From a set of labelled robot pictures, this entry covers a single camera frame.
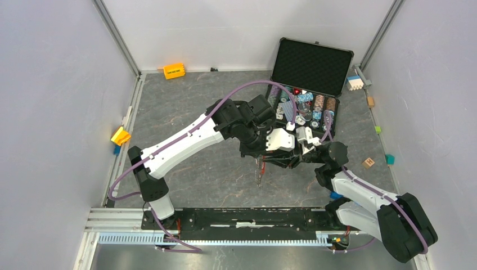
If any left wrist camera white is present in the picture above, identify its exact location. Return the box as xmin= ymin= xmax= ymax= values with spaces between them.
xmin=265 ymin=122 xmax=296 ymax=152

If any small wooden cube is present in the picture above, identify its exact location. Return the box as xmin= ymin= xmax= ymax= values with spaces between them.
xmin=367 ymin=96 xmax=375 ymax=109

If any teal small cube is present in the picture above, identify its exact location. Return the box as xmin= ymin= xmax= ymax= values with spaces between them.
xmin=385 ymin=154 xmax=395 ymax=166

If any blue small block left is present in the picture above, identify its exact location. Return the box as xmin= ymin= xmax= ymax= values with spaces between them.
xmin=113 ymin=145 xmax=122 ymax=156

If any orange yellow toy block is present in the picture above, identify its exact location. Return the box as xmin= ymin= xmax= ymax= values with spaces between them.
xmin=163 ymin=63 xmax=186 ymax=80

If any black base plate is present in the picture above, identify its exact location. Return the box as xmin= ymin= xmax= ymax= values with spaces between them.
xmin=163 ymin=207 xmax=355 ymax=241

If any white toothed cable rail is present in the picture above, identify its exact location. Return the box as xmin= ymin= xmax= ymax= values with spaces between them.
xmin=97 ymin=232 xmax=332 ymax=247

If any red handled keyring tool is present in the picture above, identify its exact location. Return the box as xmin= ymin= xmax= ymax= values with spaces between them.
xmin=256 ymin=156 xmax=265 ymax=188

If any white blue toy block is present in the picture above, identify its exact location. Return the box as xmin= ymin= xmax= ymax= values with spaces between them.
xmin=346 ymin=75 xmax=365 ymax=91

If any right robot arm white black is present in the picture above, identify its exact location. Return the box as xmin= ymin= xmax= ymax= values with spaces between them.
xmin=303 ymin=142 xmax=438 ymax=263

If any black poker chip case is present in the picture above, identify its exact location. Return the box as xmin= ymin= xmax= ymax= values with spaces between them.
xmin=271 ymin=38 xmax=354 ymax=137

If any blue green white brick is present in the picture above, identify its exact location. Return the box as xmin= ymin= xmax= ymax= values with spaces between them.
xmin=330 ymin=191 xmax=352 ymax=207

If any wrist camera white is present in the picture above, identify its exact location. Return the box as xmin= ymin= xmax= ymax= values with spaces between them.
xmin=296 ymin=127 xmax=322 ymax=155
xmin=265 ymin=122 xmax=296 ymax=152

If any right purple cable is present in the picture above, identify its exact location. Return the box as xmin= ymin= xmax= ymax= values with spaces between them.
xmin=319 ymin=110 xmax=429 ymax=256

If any yellow orange block left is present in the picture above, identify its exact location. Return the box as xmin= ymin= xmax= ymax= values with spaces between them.
xmin=110 ymin=126 xmax=131 ymax=146

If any wooden letter cube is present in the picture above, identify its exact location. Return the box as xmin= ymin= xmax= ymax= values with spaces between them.
xmin=362 ymin=157 xmax=375 ymax=169

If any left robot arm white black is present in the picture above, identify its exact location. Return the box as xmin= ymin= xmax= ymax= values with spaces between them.
xmin=128 ymin=94 xmax=276 ymax=230

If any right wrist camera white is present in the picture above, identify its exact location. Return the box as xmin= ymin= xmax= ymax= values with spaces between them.
xmin=296 ymin=127 xmax=322 ymax=155

